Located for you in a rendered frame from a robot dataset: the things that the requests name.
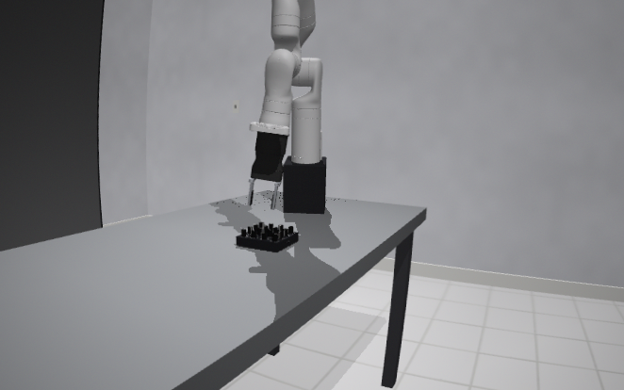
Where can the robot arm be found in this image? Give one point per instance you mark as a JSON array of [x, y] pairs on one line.
[[291, 25]]

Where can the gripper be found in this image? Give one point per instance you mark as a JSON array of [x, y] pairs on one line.
[[270, 149]]

